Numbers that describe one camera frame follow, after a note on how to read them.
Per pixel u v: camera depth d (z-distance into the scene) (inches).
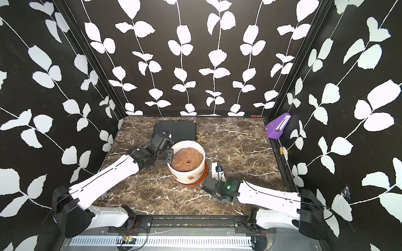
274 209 18.4
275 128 41.9
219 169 27.6
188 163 32.9
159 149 23.5
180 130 44.5
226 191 20.3
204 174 34.7
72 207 15.0
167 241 27.6
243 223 28.7
